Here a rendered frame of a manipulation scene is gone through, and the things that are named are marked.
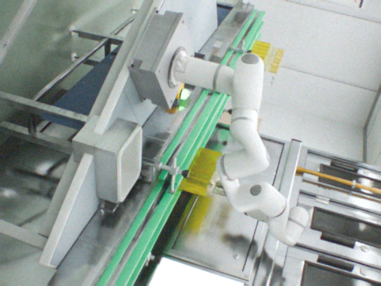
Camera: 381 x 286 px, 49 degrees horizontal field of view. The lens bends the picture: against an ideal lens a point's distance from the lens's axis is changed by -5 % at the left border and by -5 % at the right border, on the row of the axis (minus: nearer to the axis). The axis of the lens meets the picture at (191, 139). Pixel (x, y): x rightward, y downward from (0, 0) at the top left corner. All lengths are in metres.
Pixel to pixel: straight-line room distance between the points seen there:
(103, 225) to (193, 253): 0.37
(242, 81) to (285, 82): 6.70
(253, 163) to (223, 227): 0.53
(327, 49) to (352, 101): 1.09
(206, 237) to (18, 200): 0.80
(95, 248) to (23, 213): 0.51
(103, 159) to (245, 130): 0.45
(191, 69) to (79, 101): 0.61
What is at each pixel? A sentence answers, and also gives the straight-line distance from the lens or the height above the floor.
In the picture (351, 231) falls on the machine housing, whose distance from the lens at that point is 2.00.
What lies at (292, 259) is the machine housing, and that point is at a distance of 1.80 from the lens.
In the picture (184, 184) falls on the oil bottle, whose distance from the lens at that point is 1.72.
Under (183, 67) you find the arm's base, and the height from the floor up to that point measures 0.90.
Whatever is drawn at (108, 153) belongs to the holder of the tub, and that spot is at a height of 0.80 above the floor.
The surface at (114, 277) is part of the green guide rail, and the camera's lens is 1.40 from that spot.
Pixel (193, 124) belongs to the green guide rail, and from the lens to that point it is 1.82.
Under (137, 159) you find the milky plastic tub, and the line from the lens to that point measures 1.55.
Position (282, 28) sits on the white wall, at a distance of 7.65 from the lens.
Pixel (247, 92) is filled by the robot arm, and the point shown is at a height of 1.15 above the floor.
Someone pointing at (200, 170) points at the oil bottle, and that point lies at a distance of 1.77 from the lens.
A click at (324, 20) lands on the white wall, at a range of 7.53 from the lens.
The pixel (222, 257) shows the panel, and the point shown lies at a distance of 1.68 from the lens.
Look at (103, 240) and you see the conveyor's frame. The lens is 1.47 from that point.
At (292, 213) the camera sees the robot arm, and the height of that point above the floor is 1.40.
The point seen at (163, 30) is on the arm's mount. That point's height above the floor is 0.82.
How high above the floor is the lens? 1.29
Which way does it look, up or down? 11 degrees down
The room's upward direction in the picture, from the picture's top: 106 degrees clockwise
